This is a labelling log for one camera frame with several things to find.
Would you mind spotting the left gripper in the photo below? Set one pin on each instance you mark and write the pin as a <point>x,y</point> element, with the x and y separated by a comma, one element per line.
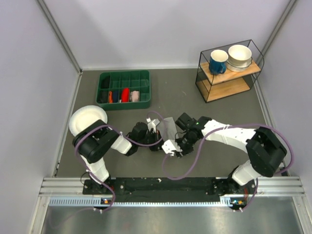
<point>157,146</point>

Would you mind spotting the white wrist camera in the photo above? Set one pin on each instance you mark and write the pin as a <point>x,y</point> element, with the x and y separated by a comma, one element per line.
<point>152,124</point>
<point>170,147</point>

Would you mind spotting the aluminium frame rail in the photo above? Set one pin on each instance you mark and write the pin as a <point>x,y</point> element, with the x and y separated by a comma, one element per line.
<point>275,186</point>

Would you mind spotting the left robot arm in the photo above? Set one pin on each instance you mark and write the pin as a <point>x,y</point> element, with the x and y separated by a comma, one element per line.
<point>93,141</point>

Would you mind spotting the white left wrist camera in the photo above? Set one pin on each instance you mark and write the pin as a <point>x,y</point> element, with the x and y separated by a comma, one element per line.
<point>152,124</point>

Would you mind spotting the white bowl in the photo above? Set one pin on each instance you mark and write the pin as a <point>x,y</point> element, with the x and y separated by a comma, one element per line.
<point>240,58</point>

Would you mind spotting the black wire wooden shelf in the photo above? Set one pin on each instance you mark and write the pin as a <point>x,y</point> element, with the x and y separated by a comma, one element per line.
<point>214,87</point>

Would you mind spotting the blue mug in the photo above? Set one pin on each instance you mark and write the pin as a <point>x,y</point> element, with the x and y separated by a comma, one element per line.
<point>217,63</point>

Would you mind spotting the green compartment organizer box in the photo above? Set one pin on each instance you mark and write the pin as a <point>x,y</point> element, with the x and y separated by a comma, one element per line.
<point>134,80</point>

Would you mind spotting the white cable duct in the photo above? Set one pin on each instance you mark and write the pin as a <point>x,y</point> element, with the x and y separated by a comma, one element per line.
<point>106,201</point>

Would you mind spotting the red rolled garment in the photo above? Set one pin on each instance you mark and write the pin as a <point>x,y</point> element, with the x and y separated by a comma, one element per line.
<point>125,95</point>

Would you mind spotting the pink rolled garment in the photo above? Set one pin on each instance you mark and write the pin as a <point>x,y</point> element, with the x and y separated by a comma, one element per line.
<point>134,96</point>

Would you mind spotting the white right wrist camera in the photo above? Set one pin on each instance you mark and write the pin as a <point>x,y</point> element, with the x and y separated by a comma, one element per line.
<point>170,147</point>

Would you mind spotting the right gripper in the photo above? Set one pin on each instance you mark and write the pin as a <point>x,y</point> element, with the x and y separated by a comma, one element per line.
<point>185,151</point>

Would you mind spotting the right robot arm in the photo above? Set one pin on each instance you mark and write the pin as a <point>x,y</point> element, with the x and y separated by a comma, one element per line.
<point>265,151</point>

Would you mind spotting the orange and blue rolled garment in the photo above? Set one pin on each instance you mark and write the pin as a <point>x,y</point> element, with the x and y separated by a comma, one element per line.
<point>113,96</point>

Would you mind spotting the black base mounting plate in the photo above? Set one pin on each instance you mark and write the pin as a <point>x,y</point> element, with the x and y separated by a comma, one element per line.
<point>187,189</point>

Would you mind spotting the white underwear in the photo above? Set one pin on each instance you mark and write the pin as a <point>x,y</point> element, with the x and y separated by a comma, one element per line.
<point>167,128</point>

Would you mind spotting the white paper plate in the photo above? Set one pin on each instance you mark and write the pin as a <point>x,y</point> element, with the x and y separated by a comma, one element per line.
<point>84,117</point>

